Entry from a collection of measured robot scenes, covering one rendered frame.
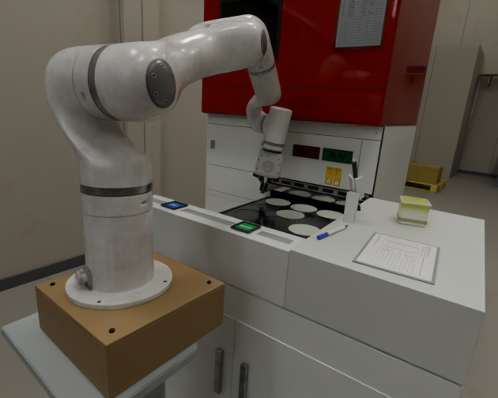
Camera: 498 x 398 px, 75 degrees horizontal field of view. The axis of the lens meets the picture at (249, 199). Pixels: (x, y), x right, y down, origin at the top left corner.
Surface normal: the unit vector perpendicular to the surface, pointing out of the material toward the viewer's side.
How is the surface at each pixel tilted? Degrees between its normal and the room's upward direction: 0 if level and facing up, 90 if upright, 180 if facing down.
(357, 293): 90
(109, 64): 69
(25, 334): 0
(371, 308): 90
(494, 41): 90
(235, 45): 100
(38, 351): 0
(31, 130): 90
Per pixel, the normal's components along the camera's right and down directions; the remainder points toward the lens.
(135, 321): 0.05, -0.97
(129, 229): 0.58, 0.22
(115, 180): 0.32, 0.22
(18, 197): 0.79, 0.21
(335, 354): -0.58, 0.18
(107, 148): 0.26, -0.72
